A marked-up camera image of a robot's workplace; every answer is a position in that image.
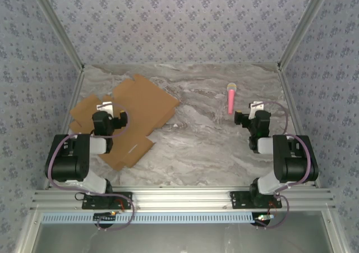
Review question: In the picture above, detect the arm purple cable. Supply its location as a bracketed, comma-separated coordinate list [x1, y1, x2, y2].
[254, 100, 312, 230]
[45, 103, 136, 232]

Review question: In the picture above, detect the slanted aluminium frame post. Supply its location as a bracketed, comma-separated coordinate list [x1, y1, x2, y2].
[277, 0, 335, 72]
[27, 0, 85, 72]

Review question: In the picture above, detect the light blue slotted cable duct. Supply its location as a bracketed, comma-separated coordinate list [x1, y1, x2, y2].
[41, 212, 253, 224]

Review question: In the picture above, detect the grey metal sheet panel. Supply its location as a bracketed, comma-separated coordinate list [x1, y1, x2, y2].
[30, 222, 334, 253]

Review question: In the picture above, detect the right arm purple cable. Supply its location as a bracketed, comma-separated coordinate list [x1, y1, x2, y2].
[254, 100, 312, 230]

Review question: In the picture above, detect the pink toy microphone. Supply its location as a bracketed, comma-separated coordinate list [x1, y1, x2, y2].
[226, 82, 238, 116]

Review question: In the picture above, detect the wide aluminium frame rail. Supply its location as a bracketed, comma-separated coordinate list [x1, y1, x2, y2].
[30, 188, 337, 211]

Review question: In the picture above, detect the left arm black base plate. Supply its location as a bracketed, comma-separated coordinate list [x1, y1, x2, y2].
[81, 191, 133, 209]

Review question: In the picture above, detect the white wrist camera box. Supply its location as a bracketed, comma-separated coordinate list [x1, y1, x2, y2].
[96, 101, 114, 116]
[248, 101, 264, 118]

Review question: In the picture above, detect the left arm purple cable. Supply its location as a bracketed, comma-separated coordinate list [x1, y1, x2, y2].
[45, 103, 136, 232]

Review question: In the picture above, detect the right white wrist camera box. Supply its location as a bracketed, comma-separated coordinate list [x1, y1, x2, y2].
[248, 101, 264, 118]

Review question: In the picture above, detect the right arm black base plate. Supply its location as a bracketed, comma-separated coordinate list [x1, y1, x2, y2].
[229, 191, 283, 209]

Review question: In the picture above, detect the aluminium lower frame bar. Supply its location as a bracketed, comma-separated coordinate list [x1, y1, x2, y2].
[321, 210, 347, 253]
[12, 210, 43, 253]

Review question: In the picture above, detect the brown cardboard box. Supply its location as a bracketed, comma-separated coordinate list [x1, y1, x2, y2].
[68, 73, 181, 171]

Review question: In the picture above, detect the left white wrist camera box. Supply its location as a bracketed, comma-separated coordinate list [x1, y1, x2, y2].
[96, 101, 114, 116]

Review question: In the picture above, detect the black mount with circuit board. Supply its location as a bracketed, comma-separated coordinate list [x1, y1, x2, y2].
[251, 213, 274, 228]
[94, 212, 117, 228]

